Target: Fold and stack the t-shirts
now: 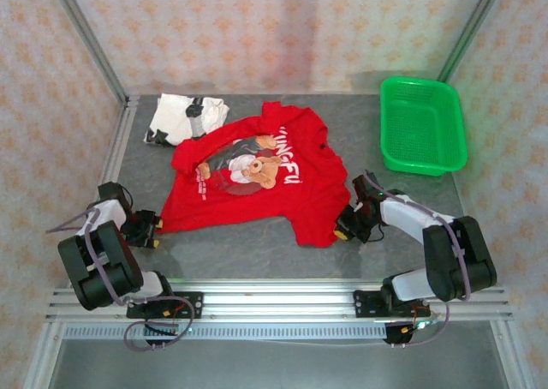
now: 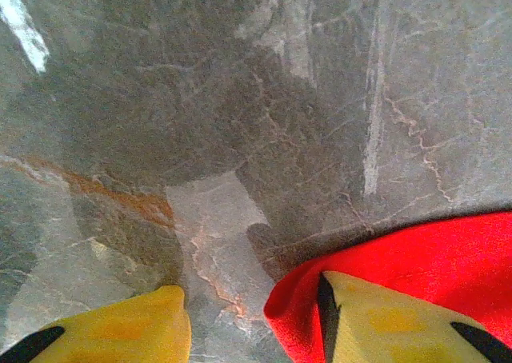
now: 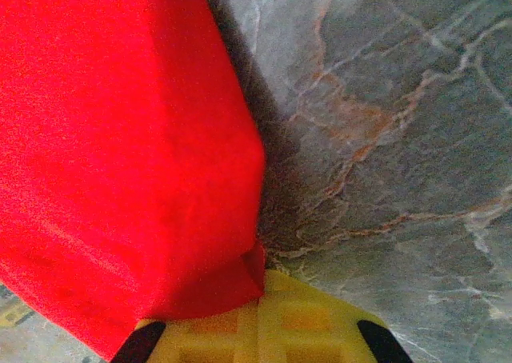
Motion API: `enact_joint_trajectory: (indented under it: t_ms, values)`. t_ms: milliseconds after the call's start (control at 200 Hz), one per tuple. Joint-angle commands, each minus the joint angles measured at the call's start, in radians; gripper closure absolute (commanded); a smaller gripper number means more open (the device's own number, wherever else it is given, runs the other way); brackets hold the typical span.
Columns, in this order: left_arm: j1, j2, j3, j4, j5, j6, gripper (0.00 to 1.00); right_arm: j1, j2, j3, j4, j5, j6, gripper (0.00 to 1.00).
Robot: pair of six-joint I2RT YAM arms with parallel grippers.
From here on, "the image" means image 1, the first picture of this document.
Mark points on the aluminium frame post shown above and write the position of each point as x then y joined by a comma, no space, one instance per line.
85,37
471,25

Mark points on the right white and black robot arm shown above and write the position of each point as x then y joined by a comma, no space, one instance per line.
458,260

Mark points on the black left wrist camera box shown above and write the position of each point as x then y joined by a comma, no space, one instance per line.
146,218

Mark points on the grey metal lower panel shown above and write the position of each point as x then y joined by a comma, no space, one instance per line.
278,367

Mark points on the green perforated plastic basket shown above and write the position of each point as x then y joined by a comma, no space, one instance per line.
421,123

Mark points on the aluminium mounting rail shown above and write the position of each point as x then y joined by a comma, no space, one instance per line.
278,303

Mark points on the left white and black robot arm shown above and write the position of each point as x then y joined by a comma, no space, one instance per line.
103,273

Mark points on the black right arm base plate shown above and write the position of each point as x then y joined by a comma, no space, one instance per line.
364,303

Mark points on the small lit circuit board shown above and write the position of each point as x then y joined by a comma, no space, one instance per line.
424,324

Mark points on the red bear print t-shirt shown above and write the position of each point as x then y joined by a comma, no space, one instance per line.
299,200

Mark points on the white t-shirt with black print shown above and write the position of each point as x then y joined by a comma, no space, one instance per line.
171,119

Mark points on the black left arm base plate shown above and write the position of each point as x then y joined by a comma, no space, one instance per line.
192,305

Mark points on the aluminium frame leg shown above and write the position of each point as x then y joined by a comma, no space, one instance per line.
43,359
514,359

